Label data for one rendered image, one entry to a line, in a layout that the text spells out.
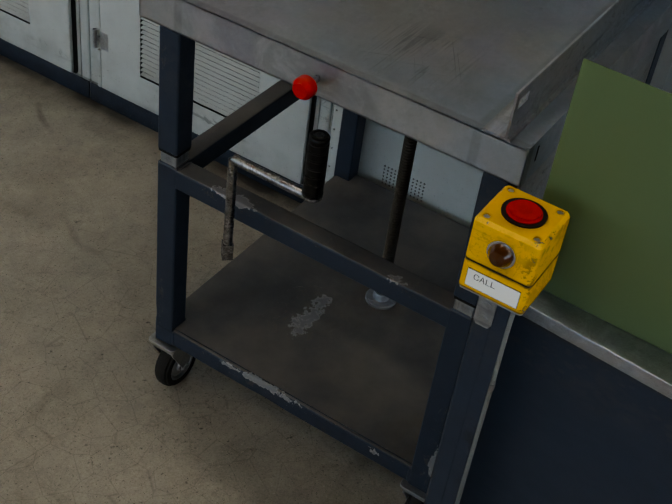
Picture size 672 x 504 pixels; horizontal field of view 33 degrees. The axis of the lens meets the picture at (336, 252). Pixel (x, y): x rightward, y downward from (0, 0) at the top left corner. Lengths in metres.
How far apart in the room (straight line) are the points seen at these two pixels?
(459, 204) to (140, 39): 0.86
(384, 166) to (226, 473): 0.78
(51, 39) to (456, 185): 1.13
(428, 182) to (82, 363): 0.81
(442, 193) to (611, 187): 1.18
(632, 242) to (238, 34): 0.63
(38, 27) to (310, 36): 1.48
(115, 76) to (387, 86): 1.44
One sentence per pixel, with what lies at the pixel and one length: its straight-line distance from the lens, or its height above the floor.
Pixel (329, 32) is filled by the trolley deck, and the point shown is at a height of 0.85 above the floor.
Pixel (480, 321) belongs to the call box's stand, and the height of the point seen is 0.75.
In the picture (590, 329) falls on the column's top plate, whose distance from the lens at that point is 1.32.
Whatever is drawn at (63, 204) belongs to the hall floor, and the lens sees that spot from 2.60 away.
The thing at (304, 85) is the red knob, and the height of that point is 0.83.
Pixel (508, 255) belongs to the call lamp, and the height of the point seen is 0.88.
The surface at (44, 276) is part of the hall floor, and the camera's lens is 2.42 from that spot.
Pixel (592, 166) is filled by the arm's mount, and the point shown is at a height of 0.94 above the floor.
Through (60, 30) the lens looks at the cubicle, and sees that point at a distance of 2.90.
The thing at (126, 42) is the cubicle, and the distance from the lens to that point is 2.75.
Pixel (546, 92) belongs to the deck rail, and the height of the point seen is 0.87.
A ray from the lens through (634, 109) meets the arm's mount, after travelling 1.19.
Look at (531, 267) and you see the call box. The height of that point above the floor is 0.87.
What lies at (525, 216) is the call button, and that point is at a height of 0.91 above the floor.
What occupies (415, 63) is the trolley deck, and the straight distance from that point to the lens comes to 1.53.
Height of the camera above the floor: 1.61
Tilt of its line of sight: 40 degrees down
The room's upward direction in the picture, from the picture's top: 8 degrees clockwise
